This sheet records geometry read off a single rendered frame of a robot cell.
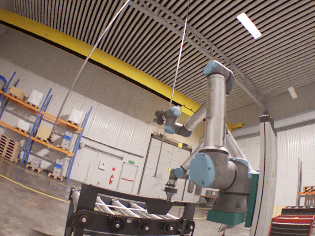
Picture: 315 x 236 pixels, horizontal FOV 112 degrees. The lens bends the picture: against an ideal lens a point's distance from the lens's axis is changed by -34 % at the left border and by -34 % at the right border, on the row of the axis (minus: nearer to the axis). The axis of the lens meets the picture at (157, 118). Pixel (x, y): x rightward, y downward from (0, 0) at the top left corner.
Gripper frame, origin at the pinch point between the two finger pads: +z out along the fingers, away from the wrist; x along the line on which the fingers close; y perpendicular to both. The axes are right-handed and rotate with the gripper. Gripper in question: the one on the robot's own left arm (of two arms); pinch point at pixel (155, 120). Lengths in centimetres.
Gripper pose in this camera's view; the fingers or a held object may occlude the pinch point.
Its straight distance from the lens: 157.6
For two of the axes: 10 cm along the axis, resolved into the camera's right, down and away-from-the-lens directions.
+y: 8.2, 3.7, 4.3
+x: 2.1, -9.0, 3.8
